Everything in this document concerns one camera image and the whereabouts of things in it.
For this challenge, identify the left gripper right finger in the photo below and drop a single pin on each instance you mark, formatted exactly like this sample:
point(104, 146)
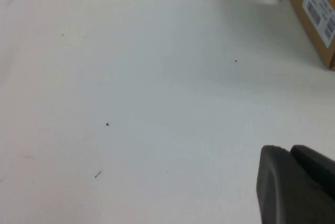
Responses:
point(316, 166)

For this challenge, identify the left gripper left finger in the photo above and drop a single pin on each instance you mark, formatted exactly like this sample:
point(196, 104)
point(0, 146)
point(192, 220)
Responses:
point(282, 195)

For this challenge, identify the brown cardboard shoe box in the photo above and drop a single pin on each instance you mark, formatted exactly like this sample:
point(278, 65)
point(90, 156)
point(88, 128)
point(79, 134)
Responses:
point(295, 4)

